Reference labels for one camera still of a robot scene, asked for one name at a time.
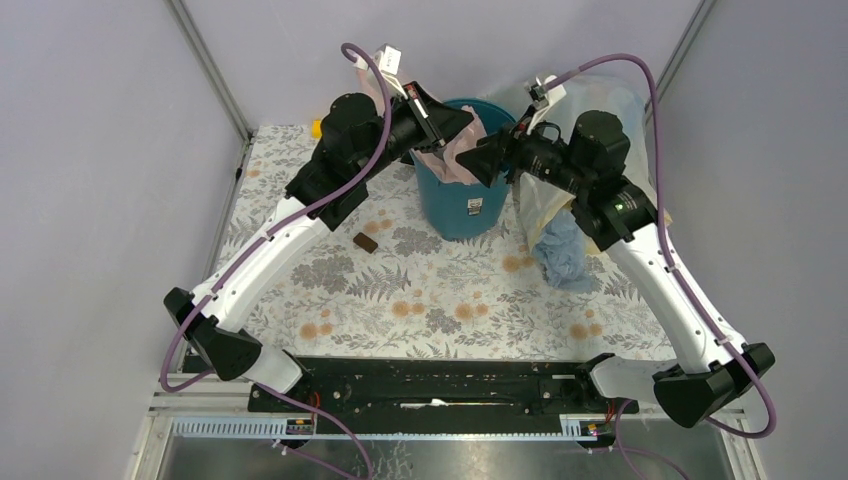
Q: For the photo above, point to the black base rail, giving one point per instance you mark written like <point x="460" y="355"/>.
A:
<point x="433" y="399"/>

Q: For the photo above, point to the large translucent bag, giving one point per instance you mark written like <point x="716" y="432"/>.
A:
<point x="537" y="202"/>

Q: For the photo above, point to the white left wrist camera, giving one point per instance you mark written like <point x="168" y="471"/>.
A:
<point x="387" y="59"/>

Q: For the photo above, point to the dark brown wooden block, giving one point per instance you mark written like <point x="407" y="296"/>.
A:
<point x="364" y="242"/>

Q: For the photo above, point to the blue plastic trash bag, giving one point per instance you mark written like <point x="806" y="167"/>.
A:
<point x="560" y="250"/>

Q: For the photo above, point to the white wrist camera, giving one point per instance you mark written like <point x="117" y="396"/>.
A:
<point x="387" y="59"/>
<point x="544" y="94"/>

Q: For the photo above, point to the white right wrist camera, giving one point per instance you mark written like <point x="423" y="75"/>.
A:
<point x="544" y="94"/>

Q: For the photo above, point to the teal plastic trash bin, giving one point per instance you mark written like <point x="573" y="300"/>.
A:
<point x="457" y="211"/>

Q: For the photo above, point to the pink plastic trash bag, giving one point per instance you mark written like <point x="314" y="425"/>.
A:
<point x="442" y="163"/>

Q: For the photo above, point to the floral table mat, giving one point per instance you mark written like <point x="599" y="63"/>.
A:
<point x="420" y="296"/>

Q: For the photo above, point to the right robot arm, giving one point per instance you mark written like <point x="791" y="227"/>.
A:
<point x="714" y="364"/>

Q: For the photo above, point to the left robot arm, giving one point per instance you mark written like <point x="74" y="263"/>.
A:
<point x="357" y="143"/>

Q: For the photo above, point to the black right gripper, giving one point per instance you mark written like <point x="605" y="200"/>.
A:
<point x="486" y="159"/>

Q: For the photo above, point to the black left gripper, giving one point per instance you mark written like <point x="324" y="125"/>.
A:
<point x="438" y="122"/>

